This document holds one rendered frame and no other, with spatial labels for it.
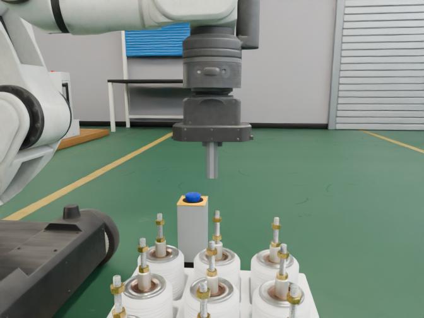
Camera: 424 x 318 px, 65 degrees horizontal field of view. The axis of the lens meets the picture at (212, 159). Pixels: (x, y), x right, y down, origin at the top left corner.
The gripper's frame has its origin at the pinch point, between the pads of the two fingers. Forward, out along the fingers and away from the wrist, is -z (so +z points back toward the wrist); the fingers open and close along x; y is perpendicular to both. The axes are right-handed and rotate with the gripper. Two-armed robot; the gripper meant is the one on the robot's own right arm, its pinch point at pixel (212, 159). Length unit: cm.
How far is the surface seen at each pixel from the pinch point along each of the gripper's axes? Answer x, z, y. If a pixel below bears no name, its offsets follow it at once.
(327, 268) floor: 38, -48, 52
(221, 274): 1.7, -24.2, 7.0
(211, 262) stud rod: 0.0, -17.5, -0.6
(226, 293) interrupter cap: 2.5, -22.6, -1.4
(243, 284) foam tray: 6.5, -30.1, 13.1
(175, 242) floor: -16, -48, 70
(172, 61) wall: -76, 58, 508
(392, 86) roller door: 261, 19, 466
